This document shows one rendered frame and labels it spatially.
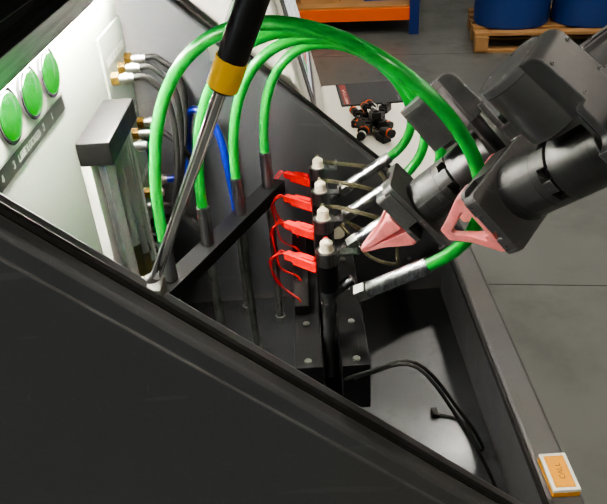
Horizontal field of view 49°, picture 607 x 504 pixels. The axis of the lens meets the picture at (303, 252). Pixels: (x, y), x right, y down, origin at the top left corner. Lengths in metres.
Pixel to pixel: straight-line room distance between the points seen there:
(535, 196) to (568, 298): 2.16
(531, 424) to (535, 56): 0.50
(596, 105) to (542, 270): 2.36
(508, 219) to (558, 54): 0.15
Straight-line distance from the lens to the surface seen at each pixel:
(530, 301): 2.68
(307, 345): 0.92
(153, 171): 0.78
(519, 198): 0.59
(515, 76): 0.52
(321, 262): 0.83
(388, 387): 1.07
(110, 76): 0.97
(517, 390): 0.92
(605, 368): 2.46
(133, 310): 0.46
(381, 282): 0.72
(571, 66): 0.52
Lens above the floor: 1.58
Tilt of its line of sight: 33 degrees down
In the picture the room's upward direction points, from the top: 4 degrees counter-clockwise
